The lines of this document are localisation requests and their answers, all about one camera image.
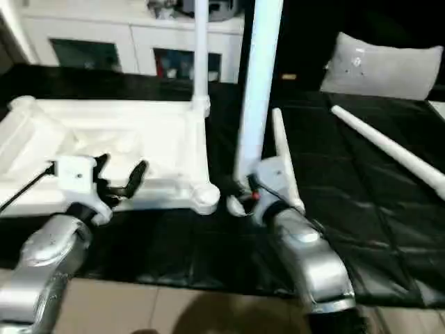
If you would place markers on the white plastic table top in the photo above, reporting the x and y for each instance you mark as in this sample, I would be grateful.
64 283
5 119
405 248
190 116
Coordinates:
139 132

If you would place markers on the white plastic table leg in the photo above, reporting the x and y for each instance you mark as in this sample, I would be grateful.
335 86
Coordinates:
201 49
389 147
261 83
281 146

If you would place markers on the grey cushion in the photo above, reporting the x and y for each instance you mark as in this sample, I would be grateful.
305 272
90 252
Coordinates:
382 69

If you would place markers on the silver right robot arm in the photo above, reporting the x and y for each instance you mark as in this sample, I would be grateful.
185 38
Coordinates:
306 257

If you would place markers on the white flat board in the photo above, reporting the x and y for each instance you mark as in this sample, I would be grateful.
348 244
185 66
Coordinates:
438 109

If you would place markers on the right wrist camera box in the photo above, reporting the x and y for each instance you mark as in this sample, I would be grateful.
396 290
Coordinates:
274 177

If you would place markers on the small tan label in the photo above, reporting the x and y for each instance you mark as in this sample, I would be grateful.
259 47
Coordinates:
288 76

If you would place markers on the black sofa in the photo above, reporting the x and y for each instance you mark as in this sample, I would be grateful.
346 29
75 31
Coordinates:
306 35

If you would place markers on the white glass-door cabinet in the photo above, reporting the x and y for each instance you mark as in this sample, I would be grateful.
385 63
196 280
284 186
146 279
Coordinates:
104 31

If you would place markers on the black work mat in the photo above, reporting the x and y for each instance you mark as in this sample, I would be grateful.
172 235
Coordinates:
361 209

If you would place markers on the grey curtain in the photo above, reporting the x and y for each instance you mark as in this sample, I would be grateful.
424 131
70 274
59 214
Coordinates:
5 56

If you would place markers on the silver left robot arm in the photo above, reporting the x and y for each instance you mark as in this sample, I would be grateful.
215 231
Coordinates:
49 250

